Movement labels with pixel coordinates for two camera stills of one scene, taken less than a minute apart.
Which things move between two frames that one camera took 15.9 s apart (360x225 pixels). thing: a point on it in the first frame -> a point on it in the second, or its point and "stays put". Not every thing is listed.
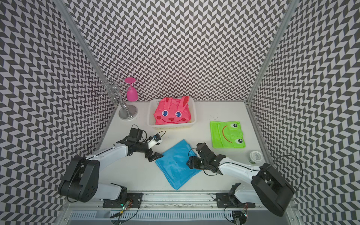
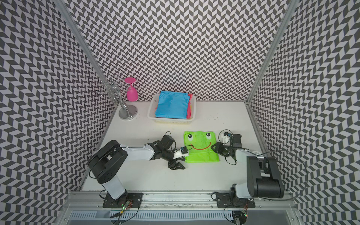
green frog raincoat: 227,134 -> 199,144
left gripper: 153,157 -> 175,167
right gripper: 193,162 -> 218,149
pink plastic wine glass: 132,93 stays put
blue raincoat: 173,164 -> 172,105
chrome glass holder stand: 113,87 stays put
